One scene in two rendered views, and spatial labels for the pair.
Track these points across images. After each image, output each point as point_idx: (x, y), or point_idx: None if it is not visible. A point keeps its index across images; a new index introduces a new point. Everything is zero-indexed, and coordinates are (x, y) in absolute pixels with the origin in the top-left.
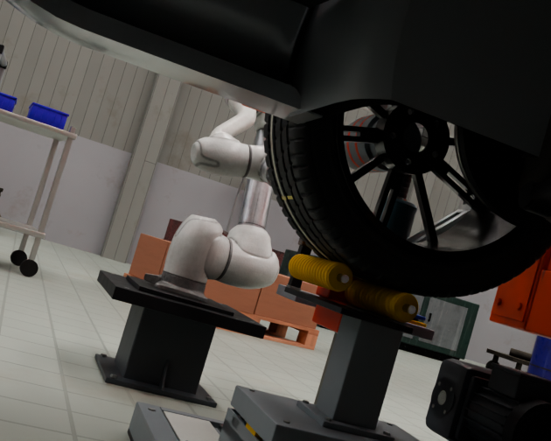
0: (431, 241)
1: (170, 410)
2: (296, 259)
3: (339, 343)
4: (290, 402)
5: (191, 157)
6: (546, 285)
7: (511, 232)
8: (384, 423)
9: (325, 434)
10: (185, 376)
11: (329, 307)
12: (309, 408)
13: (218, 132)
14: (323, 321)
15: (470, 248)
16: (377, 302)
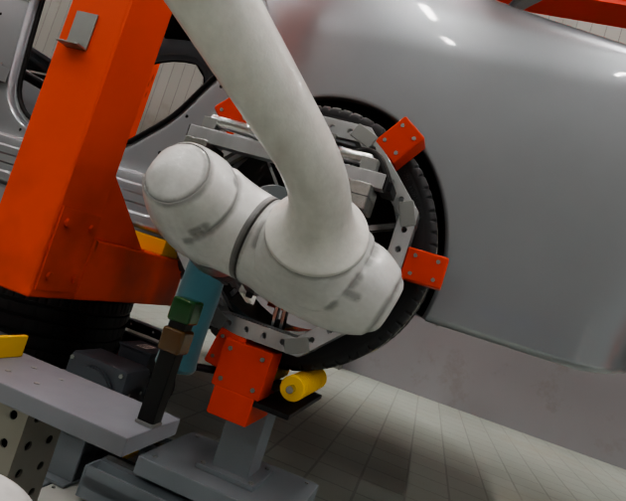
0: (234, 298)
1: None
2: (307, 385)
3: (268, 420)
4: (250, 495)
5: (384, 321)
6: (98, 256)
7: None
8: (157, 458)
9: (284, 470)
10: None
11: (316, 401)
12: (260, 479)
13: (355, 206)
14: (256, 417)
15: (257, 302)
16: (281, 375)
